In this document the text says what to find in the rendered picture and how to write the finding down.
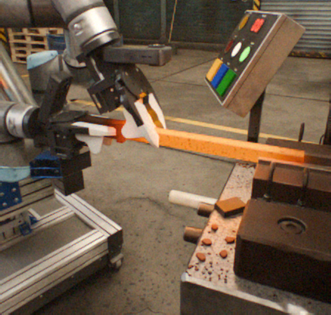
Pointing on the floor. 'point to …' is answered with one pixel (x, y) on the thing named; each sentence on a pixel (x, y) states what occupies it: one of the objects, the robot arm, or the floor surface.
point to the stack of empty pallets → (29, 41)
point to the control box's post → (254, 122)
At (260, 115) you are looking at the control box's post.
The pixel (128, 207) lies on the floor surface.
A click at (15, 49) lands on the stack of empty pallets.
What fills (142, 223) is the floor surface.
